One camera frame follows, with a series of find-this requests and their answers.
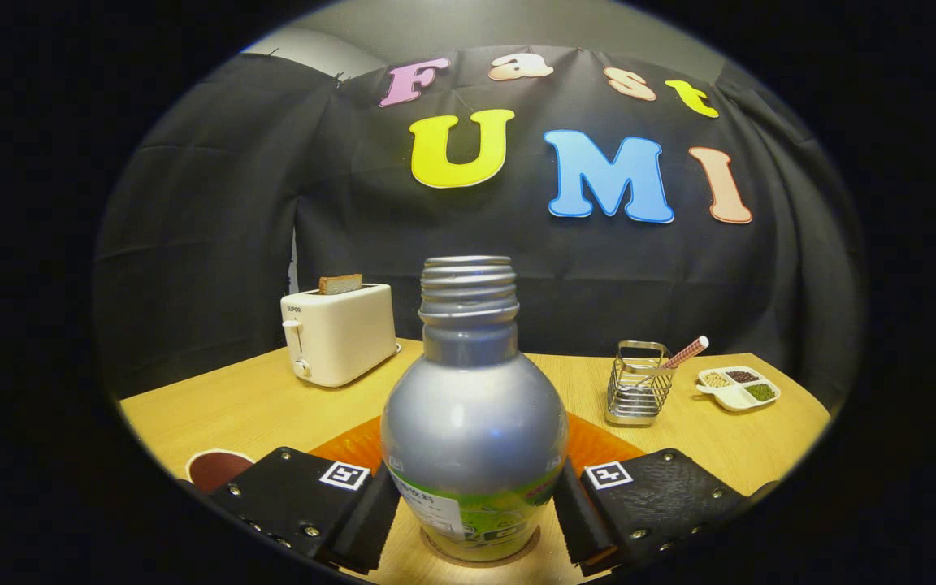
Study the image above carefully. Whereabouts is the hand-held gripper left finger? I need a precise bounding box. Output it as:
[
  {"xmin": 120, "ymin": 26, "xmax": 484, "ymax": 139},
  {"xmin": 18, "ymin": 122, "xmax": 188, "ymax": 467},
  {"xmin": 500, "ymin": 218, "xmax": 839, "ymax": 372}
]
[{"xmin": 180, "ymin": 416, "xmax": 402, "ymax": 576}]

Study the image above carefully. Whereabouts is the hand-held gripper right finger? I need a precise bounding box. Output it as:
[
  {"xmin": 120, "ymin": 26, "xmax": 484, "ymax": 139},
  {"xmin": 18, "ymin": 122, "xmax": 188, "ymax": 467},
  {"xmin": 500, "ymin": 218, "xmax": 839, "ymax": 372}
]
[{"xmin": 553, "ymin": 413, "xmax": 779, "ymax": 578}]

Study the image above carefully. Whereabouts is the round cork coaster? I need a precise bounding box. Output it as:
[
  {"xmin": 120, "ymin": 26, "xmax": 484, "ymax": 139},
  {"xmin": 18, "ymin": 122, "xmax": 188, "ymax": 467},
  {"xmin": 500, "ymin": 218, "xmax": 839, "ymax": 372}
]
[{"xmin": 419, "ymin": 524, "xmax": 542, "ymax": 568}]

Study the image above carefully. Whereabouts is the silver juice bottle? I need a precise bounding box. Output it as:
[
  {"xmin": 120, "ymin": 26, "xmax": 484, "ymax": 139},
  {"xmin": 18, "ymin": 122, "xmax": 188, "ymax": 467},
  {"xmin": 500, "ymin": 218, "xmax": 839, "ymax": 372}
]
[{"xmin": 379, "ymin": 256, "xmax": 570, "ymax": 563}]

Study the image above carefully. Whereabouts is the cream cup with wooden handle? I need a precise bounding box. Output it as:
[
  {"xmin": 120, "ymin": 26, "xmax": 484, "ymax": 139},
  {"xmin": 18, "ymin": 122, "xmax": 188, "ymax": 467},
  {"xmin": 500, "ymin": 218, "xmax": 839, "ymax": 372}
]
[{"xmin": 185, "ymin": 448, "xmax": 256, "ymax": 494}]

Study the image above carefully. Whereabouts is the wooden table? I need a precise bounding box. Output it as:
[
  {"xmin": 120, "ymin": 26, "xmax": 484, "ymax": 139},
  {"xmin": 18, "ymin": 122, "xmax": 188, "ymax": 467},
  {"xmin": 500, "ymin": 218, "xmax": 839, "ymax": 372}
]
[{"xmin": 119, "ymin": 337, "xmax": 832, "ymax": 585}]

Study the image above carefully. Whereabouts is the white toaster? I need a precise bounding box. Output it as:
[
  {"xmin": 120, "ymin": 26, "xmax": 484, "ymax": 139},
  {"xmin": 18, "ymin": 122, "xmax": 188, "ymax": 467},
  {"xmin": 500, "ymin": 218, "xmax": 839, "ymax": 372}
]
[{"xmin": 280, "ymin": 283, "xmax": 402, "ymax": 388}]

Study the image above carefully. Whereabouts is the red striped straw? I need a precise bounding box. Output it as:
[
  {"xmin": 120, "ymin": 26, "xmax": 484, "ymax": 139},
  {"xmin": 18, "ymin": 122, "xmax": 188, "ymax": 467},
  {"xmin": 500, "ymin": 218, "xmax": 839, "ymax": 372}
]
[{"xmin": 639, "ymin": 336, "xmax": 710, "ymax": 383}]

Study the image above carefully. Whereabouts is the white divided seed dish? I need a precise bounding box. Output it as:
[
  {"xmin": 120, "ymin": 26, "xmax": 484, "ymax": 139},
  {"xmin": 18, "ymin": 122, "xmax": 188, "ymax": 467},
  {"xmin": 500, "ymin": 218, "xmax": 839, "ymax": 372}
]
[{"xmin": 695, "ymin": 366, "xmax": 782, "ymax": 413}]

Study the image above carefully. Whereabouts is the black backdrop cloth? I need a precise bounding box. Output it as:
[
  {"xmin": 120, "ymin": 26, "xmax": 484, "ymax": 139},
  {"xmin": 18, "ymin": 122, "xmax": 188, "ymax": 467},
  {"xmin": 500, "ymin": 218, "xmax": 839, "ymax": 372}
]
[{"xmin": 94, "ymin": 45, "xmax": 867, "ymax": 407}]

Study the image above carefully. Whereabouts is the metal wire basket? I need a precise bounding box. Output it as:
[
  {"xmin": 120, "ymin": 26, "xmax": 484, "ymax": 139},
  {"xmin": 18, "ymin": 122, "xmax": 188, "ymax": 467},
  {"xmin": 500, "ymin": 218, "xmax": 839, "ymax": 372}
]
[{"xmin": 604, "ymin": 340, "xmax": 678, "ymax": 427}]

